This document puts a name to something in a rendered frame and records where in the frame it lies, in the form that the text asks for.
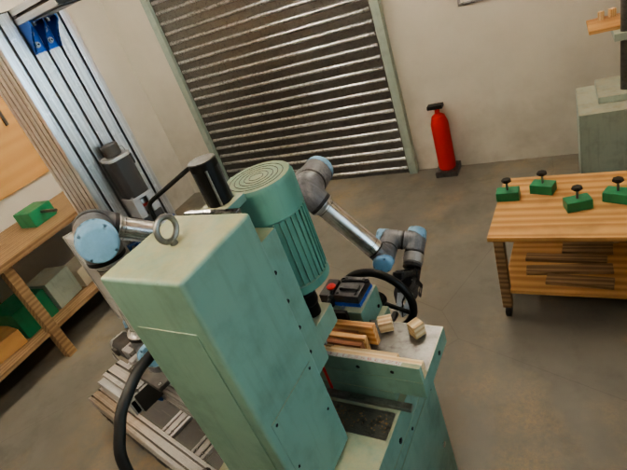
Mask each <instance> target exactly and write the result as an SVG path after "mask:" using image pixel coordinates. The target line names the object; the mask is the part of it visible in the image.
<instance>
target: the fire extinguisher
mask: <svg viewBox="0 0 627 470"><path fill-rule="evenodd" d="M443 105H444V104H443V102H442V103H436V104H429V105H428V106H427V108H426V110H427V111H431V110H434V111H435V114H434V115H433V116H432V118H431V124H430V125H431V130H432V134H433V139H434V144H435V148H436V153H437V158H438V163H439V166H438V168H437V170H436V172H435V174H436V178H441V177H451V176H458V174H459V172H460V169H461V166H462V164H461V160H455V156H454V151H453V142H452V136H451V132H450V126H449V121H448V119H447V118H446V116H445V115H444V113H440V111H439V110H440V109H442V107H443Z"/></svg>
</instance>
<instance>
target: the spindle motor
mask: <svg viewBox="0 0 627 470"><path fill-rule="evenodd" d="M228 184H229V186H230V190H231V192H232V193H244V195H245V197H246V202H245V203H244V204H243V205H242V206H241V207H240V210H241V212H242V214H249V216H250V218H251V221H252V223H253V225H254V227H255V228H275V230H276V233H277V235H278V238H279V240H280V242H281V244H282V246H283V248H284V251H285V253H286V257H287V259H288V262H289V264H290V266H291V269H292V270H293V273H294V275H295V277H296V280H297V282H298V284H299V287H300V291H301V293H302V294H303V295H304V296H305V295H307V294H309V293H311V292H313V290H315V289H316V288H318V287H319V286H320V285H321V284H322V283H323V282H324V281H325V280H326V278H327V277H328V274H329V265H328V262H327V259H326V256H325V254H324V251H323V248H322V246H321V243H320V241H319V239H318V236H317V233H316V231H315V228H314V223H313V221H312V219H311V216H310V214H309V211H308V208H307V206H306V203H305V200H304V198H303V195H302V193H301V190H300V185H299V183H298V180H297V177H296V175H295V173H294V170H293V168H292V167H291V166H290V165H289V164H288V163H287V162H285V161H282V160H272V161H266V162H262V163H260V164H257V165H254V166H251V167H249V168H247V169H245V170H243V171H241V172H239V173H237V174H235V175H234V176H232V178H231V179H230V180H229V181H228Z"/></svg>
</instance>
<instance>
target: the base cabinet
mask: <svg viewBox="0 0 627 470"><path fill-rule="evenodd" d="M394 470H458V468H457V464H456V461H455V458H454V454H453V448H452V445H451V441H450V438H449V435H448V431H447V428H446V424H445V421H444V418H443V414H442V411H441V407H440V403H439V398H438V395H437V391H436V387H435V384H434V381H433V384H432V387H431V390H430V393H429V396H428V398H422V397H419V399H418V402H417V405H416V408H415V411H414V413H413V416H412V418H411V423H410V426H409V429H408V432H407V434H406V437H405V440H404V442H403V445H402V448H401V451H400V453H399V456H398V459H397V463H396V466H395V469H394Z"/></svg>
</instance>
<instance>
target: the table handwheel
mask: <svg viewBox="0 0 627 470"><path fill-rule="evenodd" d="M346 276H353V277H374V278H378V279H381V280H384V281H386V282H388V283H390V284H392V285H393V286H394V287H395V288H397V289H398V290H399V291H400V292H401V293H402V294H403V296H404V297H405V298H406V299H407V301H408V304H409V307H410V309H409V310H408V309H405V308H402V307H399V306H397V305H394V304H391V303H389V302H387V297H386V296H385V294H383V293H382V292H379V295H380V299H381V302H382V304H383V306H388V307H389V308H390V309H393V310H397V311H401V312H404V313H407V314H408V315H409V316H408V317H407V319H406V320H404V321H403V322H401V323H408V322H409V321H411V320H412V319H414V318H415V317H417V313H418V307H417V302H416V299H415V297H414V295H413V294H412V292H411V290H410V289H409V288H408V287H407V286H406V285H405V284H404V283H403V282H402V281H400V280H399V279H398V278H396V277H395V276H393V275H391V274H389V273H387V272H384V271H381V270H375V269H359V270H353V271H351V272H349V273H348V274H347V275H346Z"/></svg>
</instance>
